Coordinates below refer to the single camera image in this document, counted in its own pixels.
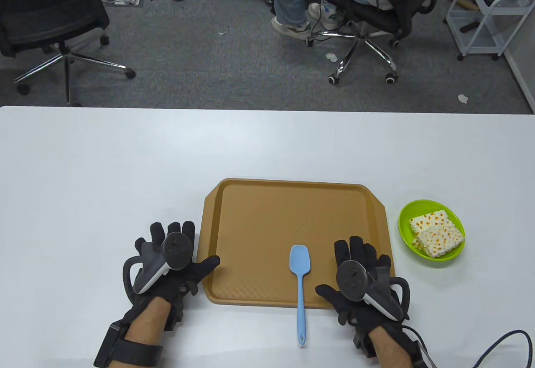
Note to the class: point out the person's right little finger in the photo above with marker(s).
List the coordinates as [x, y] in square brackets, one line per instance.
[385, 265]

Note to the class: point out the person's left hand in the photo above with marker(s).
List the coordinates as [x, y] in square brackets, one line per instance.
[184, 278]

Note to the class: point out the white puffed rice cracker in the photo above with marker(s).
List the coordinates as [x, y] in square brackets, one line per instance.
[430, 218]
[441, 240]

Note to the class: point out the grey controller on right glove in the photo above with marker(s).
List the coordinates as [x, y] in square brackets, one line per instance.
[353, 278]

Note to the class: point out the person's left forearm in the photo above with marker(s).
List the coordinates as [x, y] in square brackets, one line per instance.
[146, 322]

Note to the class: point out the empty black office chair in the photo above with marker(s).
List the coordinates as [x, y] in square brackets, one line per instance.
[46, 12]

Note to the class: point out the person's right thumb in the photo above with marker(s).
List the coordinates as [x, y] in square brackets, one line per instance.
[327, 292]

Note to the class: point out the grey controller on left glove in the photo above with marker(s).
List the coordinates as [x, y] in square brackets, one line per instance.
[173, 251]

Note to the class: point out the wooden stick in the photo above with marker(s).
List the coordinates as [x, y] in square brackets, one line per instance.
[459, 1]

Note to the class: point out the light blue silicone spatula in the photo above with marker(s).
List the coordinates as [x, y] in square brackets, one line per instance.
[300, 259]

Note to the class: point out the grey controller on glove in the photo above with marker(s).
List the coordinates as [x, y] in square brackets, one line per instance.
[173, 251]
[353, 278]

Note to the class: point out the person's right hand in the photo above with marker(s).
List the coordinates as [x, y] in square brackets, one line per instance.
[349, 307]

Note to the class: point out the brown plastic tray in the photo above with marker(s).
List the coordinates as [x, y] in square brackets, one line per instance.
[267, 234]

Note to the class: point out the white metal cart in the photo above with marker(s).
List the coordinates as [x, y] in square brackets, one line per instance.
[491, 12]

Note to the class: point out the person's left little finger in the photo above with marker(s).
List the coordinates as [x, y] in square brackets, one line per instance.
[140, 244]

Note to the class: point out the person's left middle finger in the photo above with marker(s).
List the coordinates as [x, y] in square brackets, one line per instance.
[174, 228]

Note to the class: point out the green plastic bowl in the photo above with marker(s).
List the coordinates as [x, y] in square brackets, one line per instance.
[407, 238]

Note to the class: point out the person's left thumb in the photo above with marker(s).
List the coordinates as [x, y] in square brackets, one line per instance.
[208, 264]

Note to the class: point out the person's right middle finger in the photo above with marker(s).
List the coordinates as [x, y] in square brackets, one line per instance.
[356, 249]

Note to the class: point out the black mesh office chair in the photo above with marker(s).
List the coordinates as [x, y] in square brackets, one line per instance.
[376, 16]

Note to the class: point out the white paper scrap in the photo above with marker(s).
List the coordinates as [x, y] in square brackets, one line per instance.
[333, 57]
[462, 98]

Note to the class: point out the person's right forearm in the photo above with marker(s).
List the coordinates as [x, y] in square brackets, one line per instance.
[388, 347]

